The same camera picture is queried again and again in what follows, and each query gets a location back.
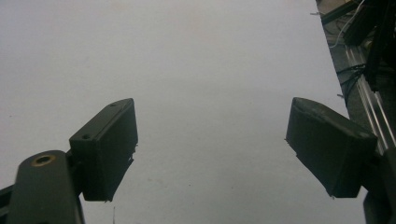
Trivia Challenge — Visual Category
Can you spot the dark metal stand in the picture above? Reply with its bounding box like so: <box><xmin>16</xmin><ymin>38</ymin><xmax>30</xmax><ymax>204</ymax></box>
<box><xmin>320</xmin><ymin>0</ymin><xmax>396</xmax><ymax>91</ymax></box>

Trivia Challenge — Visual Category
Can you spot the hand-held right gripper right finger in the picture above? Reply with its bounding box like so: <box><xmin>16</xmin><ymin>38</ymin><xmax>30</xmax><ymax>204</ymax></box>
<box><xmin>285</xmin><ymin>96</ymin><xmax>378</xmax><ymax>199</ymax></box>

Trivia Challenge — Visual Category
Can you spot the black cable bundle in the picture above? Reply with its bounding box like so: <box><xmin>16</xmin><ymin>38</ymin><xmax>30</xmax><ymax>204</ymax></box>
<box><xmin>335</xmin><ymin>63</ymin><xmax>367</xmax><ymax>104</ymax></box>

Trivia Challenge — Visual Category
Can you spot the aluminium frame rail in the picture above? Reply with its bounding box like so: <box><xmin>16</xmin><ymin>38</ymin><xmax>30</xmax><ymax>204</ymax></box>
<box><xmin>345</xmin><ymin>46</ymin><xmax>396</xmax><ymax>155</ymax></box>

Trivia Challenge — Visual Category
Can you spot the white cable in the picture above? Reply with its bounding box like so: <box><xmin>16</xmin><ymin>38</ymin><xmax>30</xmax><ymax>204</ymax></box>
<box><xmin>329</xmin><ymin>0</ymin><xmax>366</xmax><ymax>49</ymax></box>

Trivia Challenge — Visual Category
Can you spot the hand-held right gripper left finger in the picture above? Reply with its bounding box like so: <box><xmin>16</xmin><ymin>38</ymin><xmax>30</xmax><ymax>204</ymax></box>
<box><xmin>68</xmin><ymin>98</ymin><xmax>139</xmax><ymax>203</ymax></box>

